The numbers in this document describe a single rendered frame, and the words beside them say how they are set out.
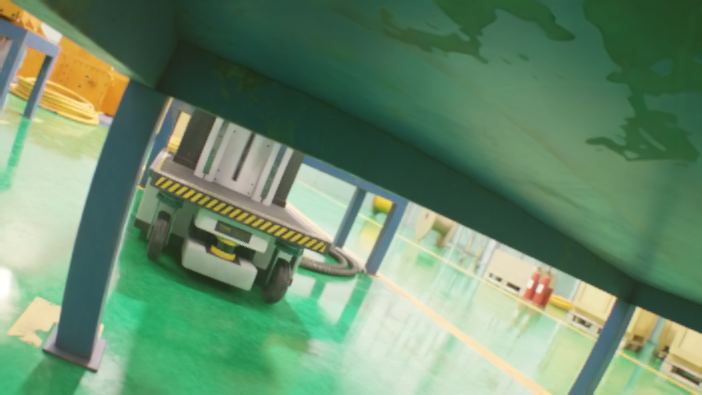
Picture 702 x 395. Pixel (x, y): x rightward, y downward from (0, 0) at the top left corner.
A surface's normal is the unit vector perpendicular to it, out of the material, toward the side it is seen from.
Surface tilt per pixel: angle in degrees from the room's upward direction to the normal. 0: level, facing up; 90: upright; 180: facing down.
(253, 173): 90
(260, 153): 90
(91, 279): 90
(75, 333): 90
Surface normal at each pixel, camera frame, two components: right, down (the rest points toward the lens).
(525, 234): 0.34, 0.15
